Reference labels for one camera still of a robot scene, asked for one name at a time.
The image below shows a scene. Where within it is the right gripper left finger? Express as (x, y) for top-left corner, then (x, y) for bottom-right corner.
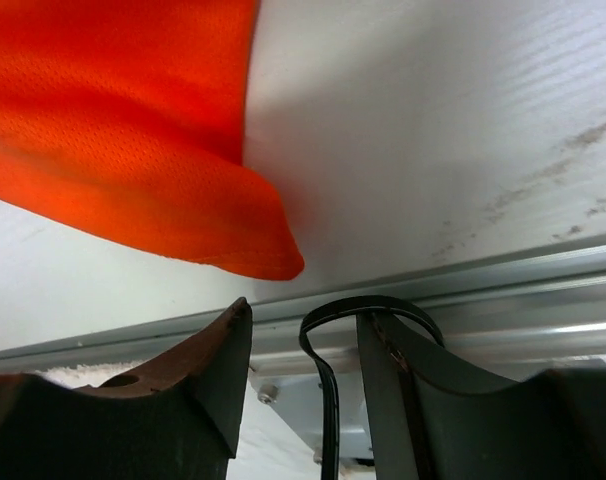
(0, 299), (253, 479)

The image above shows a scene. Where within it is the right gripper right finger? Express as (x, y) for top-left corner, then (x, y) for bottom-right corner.
(357, 313), (606, 479)

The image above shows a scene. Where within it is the orange t shirt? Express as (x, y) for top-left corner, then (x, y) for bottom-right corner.
(0, 1), (304, 280)

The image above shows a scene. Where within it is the white front cover board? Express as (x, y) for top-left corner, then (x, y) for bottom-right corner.
(32, 364), (379, 480)

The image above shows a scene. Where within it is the black looped wire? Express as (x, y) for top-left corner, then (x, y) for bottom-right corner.
(298, 294), (445, 480)

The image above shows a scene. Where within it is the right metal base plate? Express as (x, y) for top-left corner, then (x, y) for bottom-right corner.
(250, 351), (374, 466)

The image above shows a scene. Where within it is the front aluminium frame rail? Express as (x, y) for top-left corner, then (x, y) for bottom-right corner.
(0, 236), (606, 378)

